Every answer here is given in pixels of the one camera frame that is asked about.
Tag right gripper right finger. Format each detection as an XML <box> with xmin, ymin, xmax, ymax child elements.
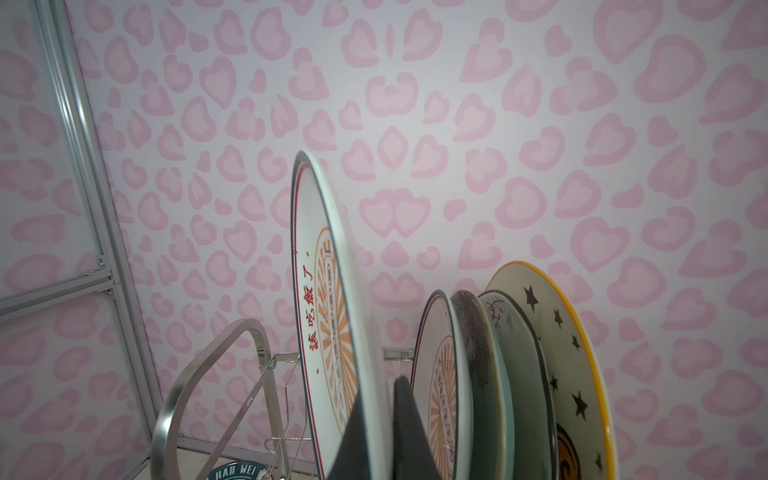
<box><xmin>393</xmin><ymin>376</ymin><xmax>440</xmax><ymax>480</ymax></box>

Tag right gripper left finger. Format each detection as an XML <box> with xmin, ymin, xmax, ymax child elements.
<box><xmin>327</xmin><ymin>394</ymin><xmax>370</xmax><ymax>480</ymax></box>

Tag orange sunburst plate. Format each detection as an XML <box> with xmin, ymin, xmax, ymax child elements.
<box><xmin>411</xmin><ymin>290</ymin><xmax>473</xmax><ymax>479</ymax></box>
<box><xmin>290</xmin><ymin>151</ymin><xmax>393</xmax><ymax>479</ymax></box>

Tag mint green flower plate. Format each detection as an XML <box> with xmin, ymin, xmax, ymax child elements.
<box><xmin>451</xmin><ymin>290</ymin><xmax>515</xmax><ymax>479</ymax></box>

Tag halloween cat star plate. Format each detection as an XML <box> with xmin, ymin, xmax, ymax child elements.
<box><xmin>487</xmin><ymin>261</ymin><xmax>620</xmax><ymax>479</ymax></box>

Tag silver two-tier dish rack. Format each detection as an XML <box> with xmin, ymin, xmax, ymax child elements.
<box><xmin>149</xmin><ymin>317</ymin><xmax>415</xmax><ymax>480</ymax></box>

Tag white plate black text rim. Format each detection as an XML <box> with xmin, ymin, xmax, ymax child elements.
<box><xmin>206</xmin><ymin>461</ymin><xmax>272</xmax><ymax>480</ymax></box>

